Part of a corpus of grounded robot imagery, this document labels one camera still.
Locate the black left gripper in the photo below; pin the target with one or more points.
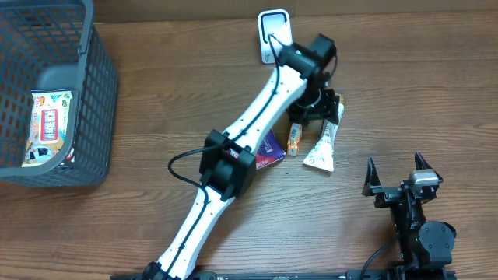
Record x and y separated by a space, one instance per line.
328 110

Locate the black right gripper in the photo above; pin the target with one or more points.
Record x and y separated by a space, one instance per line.
386 194

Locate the small orange candy pack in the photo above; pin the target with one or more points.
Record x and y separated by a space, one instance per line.
294 139

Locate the red purple snack packet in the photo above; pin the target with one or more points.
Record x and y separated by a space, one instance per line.
269 151

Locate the white orange snack bag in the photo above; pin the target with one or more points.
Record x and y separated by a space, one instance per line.
48 125

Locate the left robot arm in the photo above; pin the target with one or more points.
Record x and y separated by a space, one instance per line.
298 86

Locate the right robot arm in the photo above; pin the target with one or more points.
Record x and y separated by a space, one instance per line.
426 246

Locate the white barcode scanner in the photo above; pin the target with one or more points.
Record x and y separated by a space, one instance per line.
274 27

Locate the grey plastic mesh basket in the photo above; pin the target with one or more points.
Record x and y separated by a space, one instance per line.
54 47

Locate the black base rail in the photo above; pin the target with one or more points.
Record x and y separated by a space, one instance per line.
348 275

